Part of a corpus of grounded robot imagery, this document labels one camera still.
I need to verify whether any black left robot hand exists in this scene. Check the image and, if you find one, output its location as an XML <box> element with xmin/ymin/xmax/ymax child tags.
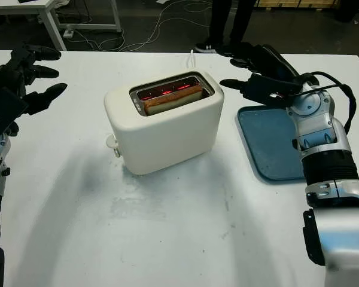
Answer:
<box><xmin>0</xmin><ymin>44</ymin><xmax>68</xmax><ymax>117</ymax></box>

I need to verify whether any toast slice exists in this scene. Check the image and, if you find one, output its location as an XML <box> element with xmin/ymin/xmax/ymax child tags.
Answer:
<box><xmin>143</xmin><ymin>84</ymin><xmax>204</xmax><ymax>116</ymax></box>

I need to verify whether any white floor cable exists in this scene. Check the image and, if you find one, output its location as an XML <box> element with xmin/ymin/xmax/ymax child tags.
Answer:
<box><xmin>98</xmin><ymin>0</ymin><xmax>216</xmax><ymax>51</ymax></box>

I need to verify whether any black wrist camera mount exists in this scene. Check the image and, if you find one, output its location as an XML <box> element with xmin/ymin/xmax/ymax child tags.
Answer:
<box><xmin>0</xmin><ymin>86</ymin><xmax>29</xmax><ymax>135</ymax></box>
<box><xmin>242</xmin><ymin>74</ymin><xmax>305</xmax><ymax>106</ymax></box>

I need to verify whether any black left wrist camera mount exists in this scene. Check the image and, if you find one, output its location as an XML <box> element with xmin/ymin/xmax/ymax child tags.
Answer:
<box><xmin>0</xmin><ymin>86</ymin><xmax>29</xmax><ymax>135</ymax></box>

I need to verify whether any white two-slot toaster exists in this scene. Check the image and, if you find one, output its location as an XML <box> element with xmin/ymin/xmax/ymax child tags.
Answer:
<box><xmin>104</xmin><ymin>71</ymin><xmax>225</xmax><ymax>176</ymax></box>

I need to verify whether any person in black trousers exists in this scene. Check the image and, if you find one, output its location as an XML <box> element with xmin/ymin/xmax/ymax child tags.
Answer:
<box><xmin>194</xmin><ymin>0</ymin><xmax>257</xmax><ymax>54</ymax></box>

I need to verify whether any white metal-frame desk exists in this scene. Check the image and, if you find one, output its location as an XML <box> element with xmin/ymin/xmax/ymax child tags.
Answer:
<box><xmin>0</xmin><ymin>0</ymin><xmax>122</xmax><ymax>51</ymax></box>

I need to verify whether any wooden pallet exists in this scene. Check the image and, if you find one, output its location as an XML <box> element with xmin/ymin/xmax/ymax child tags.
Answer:
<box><xmin>255</xmin><ymin>0</ymin><xmax>359</xmax><ymax>9</ymax></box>

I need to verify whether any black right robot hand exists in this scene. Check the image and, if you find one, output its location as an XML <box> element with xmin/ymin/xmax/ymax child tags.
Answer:
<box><xmin>217</xmin><ymin>42</ymin><xmax>302</xmax><ymax>92</ymax></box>

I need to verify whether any black bulky object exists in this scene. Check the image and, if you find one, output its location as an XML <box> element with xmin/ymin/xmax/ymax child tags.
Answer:
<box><xmin>336</xmin><ymin>0</ymin><xmax>359</xmax><ymax>23</ymax></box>

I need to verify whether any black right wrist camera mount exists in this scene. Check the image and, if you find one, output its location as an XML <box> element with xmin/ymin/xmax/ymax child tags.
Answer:
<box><xmin>242</xmin><ymin>74</ymin><xmax>305</xmax><ymax>106</ymax></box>

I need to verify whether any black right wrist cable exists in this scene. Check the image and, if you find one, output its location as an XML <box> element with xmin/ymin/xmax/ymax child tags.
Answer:
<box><xmin>296</xmin><ymin>71</ymin><xmax>357</xmax><ymax>134</ymax></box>

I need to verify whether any blue plastic tray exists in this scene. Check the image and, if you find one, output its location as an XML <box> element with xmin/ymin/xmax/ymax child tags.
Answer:
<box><xmin>236</xmin><ymin>106</ymin><xmax>308</xmax><ymax>183</ymax></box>

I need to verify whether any white toaster power cord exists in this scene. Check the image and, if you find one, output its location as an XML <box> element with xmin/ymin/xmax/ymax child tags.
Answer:
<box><xmin>185</xmin><ymin>49</ymin><xmax>197</xmax><ymax>68</ymax></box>

